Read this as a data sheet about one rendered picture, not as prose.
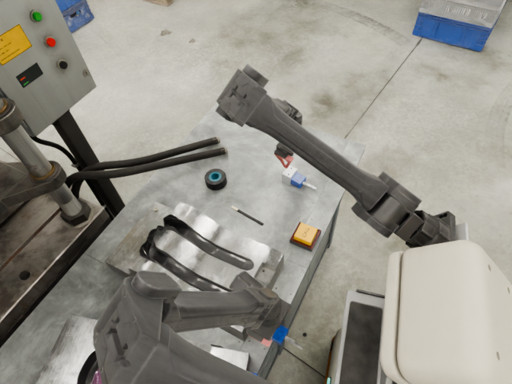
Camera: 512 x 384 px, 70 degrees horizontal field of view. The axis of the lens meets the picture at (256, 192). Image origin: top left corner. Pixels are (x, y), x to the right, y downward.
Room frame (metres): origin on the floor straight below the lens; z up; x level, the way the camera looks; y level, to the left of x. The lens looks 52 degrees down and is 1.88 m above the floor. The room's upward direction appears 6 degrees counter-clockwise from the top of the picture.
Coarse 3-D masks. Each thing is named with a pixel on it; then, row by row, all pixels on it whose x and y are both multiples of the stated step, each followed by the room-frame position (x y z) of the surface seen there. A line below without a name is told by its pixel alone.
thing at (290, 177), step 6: (288, 168) 0.88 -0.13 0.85; (294, 168) 0.88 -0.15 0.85; (282, 174) 0.86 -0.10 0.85; (288, 174) 0.86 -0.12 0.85; (294, 174) 0.86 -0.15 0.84; (300, 174) 0.86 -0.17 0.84; (282, 180) 0.86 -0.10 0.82; (288, 180) 0.84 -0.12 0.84; (294, 180) 0.83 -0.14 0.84; (300, 180) 0.83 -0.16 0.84; (300, 186) 0.82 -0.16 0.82; (306, 186) 0.81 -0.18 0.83; (312, 186) 0.80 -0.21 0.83
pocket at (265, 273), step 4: (264, 264) 0.49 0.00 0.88; (260, 268) 0.48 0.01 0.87; (264, 268) 0.49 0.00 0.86; (268, 268) 0.49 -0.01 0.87; (272, 268) 0.48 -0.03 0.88; (256, 272) 0.47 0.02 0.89; (260, 272) 0.48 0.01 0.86; (264, 272) 0.48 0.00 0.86; (268, 272) 0.47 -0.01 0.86; (272, 272) 0.47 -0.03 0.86; (256, 276) 0.46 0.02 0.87; (260, 276) 0.47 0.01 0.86; (264, 276) 0.46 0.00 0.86; (268, 276) 0.46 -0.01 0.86; (272, 276) 0.46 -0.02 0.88; (264, 280) 0.45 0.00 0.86; (268, 280) 0.44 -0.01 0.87; (268, 284) 0.43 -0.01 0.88
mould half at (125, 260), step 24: (144, 216) 0.72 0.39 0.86; (192, 216) 0.66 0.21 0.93; (144, 240) 0.63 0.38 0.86; (168, 240) 0.58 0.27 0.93; (216, 240) 0.59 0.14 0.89; (240, 240) 0.58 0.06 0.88; (120, 264) 0.55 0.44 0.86; (144, 264) 0.50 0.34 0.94; (192, 264) 0.51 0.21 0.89; (216, 264) 0.51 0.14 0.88; (192, 288) 0.44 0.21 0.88; (240, 336) 0.31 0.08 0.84
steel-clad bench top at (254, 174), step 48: (240, 144) 1.08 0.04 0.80; (336, 144) 1.03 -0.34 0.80; (144, 192) 0.88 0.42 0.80; (192, 192) 0.86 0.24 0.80; (240, 192) 0.83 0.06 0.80; (288, 192) 0.81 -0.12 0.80; (336, 192) 0.79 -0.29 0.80; (96, 240) 0.69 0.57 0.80; (288, 240) 0.61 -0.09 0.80; (96, 288) 0.51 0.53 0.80; (288, 288) 0.45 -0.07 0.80; (48, 336) 0.37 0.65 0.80; (192, 336) 0.33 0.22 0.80
